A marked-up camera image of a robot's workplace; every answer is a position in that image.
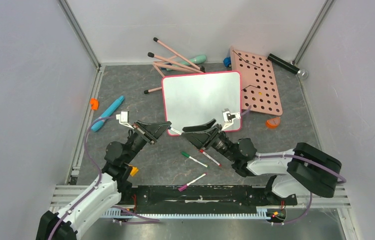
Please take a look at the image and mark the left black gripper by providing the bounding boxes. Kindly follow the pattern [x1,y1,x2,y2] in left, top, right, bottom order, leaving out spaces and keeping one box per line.
[123,119,172,164]

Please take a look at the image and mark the pink framed whiteboard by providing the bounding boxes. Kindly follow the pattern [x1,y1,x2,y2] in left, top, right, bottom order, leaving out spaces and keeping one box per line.
[161,71,242,137]

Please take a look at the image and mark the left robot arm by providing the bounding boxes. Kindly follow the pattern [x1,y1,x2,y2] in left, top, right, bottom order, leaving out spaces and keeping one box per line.
[35,121,172,240]

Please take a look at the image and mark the red marker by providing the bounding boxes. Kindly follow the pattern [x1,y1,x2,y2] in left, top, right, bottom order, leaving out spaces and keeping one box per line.
[199,149,222,167]

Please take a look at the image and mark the green marker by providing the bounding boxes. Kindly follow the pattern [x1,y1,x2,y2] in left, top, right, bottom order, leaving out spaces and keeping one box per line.
[180,151,209,168]

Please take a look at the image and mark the yellow orange block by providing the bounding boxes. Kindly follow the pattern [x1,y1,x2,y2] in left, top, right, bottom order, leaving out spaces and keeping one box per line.
[130,165,139,177]

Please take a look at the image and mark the large blue marker toy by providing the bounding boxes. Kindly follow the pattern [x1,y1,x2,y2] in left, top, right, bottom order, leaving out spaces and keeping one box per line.
[90,95,125,132]

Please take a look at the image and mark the purple marker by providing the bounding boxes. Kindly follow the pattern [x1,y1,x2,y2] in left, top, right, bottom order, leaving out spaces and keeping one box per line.
[178,172,207,192]

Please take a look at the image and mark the pink perforated board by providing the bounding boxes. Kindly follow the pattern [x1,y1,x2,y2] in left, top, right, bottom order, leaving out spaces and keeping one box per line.
[229,46,283,116]

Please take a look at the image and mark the orange cap right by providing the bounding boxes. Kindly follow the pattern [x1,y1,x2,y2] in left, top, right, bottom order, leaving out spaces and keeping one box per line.
[265,116,281,129]

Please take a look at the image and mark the orange clip left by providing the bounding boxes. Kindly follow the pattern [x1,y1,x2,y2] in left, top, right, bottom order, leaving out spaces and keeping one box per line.
[89,98,99,111]

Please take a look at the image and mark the pink folding stand legs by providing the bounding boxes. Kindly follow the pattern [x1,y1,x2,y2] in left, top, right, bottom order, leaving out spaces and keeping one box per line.
[147,37,206,78]

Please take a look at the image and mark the mint green tube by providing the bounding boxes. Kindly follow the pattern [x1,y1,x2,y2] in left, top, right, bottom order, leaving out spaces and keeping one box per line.
[179,54,207,66]

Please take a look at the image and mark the blue toy car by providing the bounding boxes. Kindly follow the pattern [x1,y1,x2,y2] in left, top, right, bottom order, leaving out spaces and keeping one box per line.
[223,57,232,68]

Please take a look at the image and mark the black flashlight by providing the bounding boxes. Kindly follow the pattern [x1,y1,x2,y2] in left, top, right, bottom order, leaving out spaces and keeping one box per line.
[267,53,309,80]

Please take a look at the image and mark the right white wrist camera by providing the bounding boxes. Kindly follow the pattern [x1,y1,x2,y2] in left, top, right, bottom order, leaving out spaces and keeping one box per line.
[221,108,242,131]

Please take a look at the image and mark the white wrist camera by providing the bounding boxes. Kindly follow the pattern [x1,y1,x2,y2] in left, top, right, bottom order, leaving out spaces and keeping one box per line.
[221,108,242,131]
[115,111,134,130]

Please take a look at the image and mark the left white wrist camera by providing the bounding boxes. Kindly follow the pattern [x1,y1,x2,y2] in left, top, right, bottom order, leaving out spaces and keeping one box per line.
[115,111,134,130]

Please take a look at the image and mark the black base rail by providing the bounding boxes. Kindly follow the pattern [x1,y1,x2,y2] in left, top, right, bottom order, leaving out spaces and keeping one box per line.
[118,185,298,214]

